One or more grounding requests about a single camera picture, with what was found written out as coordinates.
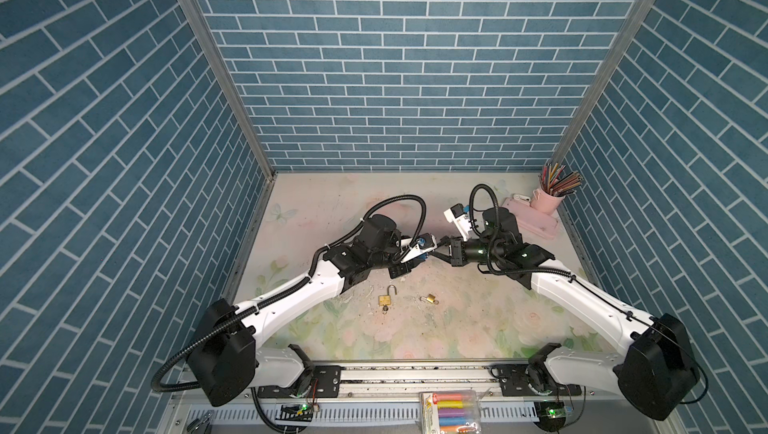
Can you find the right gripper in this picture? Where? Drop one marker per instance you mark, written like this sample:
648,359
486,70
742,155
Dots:
456,252

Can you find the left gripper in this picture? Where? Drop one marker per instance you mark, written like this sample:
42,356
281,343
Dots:
405,267

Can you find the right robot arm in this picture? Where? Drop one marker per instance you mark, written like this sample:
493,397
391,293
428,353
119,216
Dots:
651,365

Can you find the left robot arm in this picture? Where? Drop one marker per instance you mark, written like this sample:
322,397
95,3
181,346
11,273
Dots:
231,355

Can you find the large brass padlock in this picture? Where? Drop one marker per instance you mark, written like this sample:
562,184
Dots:
385,300

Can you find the small brass padlock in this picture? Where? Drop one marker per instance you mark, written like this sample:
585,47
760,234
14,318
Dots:
430,298

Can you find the pink pencil case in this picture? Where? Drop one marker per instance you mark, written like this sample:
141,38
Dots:
529,219

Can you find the pink pencil cup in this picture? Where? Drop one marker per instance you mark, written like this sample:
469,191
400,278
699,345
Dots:
545,203

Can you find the coloured pencils bunch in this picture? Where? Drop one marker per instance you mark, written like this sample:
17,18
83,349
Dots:
555,181

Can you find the box of coloured markers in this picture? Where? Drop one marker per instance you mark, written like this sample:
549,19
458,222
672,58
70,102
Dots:
445,412

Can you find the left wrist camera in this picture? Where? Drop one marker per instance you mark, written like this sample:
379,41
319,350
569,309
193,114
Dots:
416,248

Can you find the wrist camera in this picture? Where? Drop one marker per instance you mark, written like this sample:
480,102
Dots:
458,216
416,248

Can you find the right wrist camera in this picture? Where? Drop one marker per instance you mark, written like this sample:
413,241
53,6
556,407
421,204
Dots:
458,216

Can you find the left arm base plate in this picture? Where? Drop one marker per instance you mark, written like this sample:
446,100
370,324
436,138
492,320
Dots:
324,382

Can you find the aluminium rail frame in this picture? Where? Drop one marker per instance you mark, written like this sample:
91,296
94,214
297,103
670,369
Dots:
384,397

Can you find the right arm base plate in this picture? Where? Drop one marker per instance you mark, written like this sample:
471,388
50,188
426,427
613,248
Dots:
516,379

